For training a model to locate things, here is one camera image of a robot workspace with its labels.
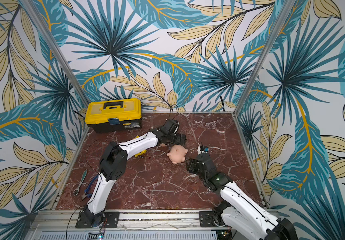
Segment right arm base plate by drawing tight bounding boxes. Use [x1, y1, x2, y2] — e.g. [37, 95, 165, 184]
[199, 210, 227, 228]

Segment blue handled pliers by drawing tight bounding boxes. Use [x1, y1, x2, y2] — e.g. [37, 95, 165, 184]
[81, 175, 99, 201]

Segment yellow black toolbox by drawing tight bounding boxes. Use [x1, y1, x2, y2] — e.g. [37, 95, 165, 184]
[85, 99, 142, 134]

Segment yellow piggy bank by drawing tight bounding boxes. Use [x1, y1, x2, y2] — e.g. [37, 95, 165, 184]
[134, 150, 146, 158]

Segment green handled ratchet wrench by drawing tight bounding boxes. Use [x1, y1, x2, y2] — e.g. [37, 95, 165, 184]
[72, 170, 88, 196]

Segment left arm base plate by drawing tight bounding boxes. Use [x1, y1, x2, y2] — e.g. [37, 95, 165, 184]
[75, 211, 119, 229]

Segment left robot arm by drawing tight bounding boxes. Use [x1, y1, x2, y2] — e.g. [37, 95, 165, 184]
[76, 119, 186, 228]

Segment pink piggy bank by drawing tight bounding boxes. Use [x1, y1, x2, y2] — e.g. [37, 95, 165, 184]
[166, 145, 188, 165]

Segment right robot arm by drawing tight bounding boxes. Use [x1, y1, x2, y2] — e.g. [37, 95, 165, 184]
[186, 153, 298, 240]

